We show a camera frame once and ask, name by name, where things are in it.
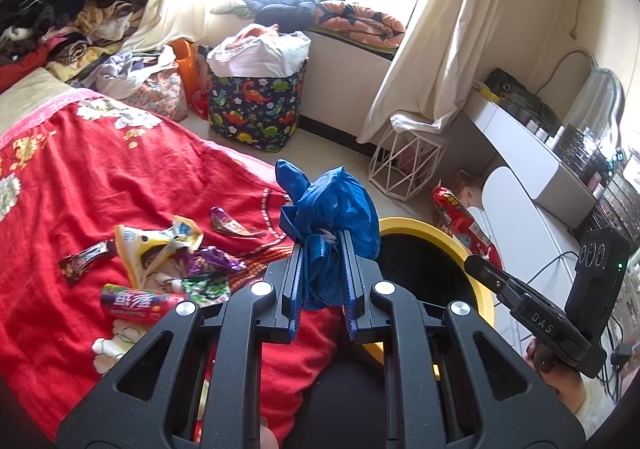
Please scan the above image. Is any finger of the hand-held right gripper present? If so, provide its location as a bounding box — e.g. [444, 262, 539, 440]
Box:
[464, 254, 532, 316]

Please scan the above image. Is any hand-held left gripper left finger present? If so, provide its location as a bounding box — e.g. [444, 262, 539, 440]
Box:
[55, 241, 306, 449]

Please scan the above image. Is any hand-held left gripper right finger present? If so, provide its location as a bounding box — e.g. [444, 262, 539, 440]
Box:
[340, 229, 586, 449]

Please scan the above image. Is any yellow rimmed black trash bin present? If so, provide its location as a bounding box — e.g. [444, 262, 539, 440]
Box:
[357, 216, 496, 382]

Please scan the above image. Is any blue plastic bag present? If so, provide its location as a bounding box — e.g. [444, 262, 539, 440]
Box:
[275, 159, 382, 312]

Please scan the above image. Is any green snack wrapper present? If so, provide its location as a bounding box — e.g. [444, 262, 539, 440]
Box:
[180, 273, 232, 306]

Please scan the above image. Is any yellow white snack wrapper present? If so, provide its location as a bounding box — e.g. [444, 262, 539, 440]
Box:
[114, 216, 204, 289]

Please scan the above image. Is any red candy tube wrapper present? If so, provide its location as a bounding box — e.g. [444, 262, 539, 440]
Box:
[100, 283, 187, 326]

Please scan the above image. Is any dark brown candy wrapper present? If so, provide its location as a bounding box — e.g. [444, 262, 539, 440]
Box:
[58, 239, 117, 286]

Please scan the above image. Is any person's right forearm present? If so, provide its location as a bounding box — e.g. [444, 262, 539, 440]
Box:
[567, 371, 619, 438]

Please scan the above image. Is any person's right hand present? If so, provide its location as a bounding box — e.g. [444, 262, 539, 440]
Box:
[525, 336, 585, 404]

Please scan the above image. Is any person's left hand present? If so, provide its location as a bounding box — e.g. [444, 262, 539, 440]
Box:
[259, 420, 279, 449]

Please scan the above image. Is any red snack bag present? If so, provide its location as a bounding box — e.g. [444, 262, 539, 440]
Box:
[432, 186, 502, 271]

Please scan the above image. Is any black drawer organizer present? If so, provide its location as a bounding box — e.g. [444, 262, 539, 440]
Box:
[589, 173, 640, 242]

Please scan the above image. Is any person's black pants leg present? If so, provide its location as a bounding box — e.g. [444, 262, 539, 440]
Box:
[295, 359, 396, 449]

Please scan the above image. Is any white vanity desk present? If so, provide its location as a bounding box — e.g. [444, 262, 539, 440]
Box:
[464, 90, 597, 216]

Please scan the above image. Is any clear cosmetics organizer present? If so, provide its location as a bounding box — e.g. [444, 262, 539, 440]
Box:
[549, 123, 627, 191]

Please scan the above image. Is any white cloth on stool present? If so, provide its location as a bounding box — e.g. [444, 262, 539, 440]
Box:
[389, 112, 454, 137]

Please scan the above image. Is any black bag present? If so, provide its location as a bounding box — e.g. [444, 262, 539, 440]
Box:
[486, 68, 562, 123]

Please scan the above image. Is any dinosaur print laundry basket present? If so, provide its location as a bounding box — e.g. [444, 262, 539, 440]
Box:
[206, 56, 307, 153]

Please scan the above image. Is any red floral blanket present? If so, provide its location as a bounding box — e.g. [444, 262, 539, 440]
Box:
[0, 89, 351, 446]

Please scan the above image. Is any floral fabric bag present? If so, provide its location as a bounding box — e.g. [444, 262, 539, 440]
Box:
[121, 66, 189, 123]

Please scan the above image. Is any white cloth in basket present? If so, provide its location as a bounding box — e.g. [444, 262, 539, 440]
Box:
[206, 30, 312, 78]

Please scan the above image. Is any orange plastic bag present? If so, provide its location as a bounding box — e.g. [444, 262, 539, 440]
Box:
[166, 38, 209, 118]

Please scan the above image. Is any cream curtain beside desk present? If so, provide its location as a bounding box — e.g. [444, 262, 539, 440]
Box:
[356, 0, 502, 146]

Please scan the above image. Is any pink garment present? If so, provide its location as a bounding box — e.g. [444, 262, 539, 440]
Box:
[234, 23, 282, 43]

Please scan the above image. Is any orange patterned quilt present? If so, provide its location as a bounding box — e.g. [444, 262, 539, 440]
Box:
[311, 0, 407, 51]

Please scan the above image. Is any lavender cloth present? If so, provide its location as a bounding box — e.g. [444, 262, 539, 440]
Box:
[81, 46, 177, 98]

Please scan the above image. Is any light green cloth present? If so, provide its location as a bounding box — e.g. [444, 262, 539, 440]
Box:
[209, 0, 257, 18]

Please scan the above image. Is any beige bed sheet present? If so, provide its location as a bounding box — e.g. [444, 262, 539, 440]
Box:
[0, 68, 77, 151]

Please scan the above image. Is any tiger print blanket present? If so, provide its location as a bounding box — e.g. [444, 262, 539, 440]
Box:
[46, 0, 137, 66]

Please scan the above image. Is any red cloth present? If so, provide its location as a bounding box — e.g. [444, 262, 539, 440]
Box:
[0, 46, 52, 91]

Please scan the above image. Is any black cable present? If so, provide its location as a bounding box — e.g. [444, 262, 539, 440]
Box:
[497, 249, 583, 311]

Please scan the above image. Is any white wire stool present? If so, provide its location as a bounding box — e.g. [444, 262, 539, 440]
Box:
[368, 126, 447, 203]

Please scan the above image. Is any wavy frame mirror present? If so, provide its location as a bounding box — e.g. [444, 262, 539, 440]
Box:
[536, 46, 627, 156]

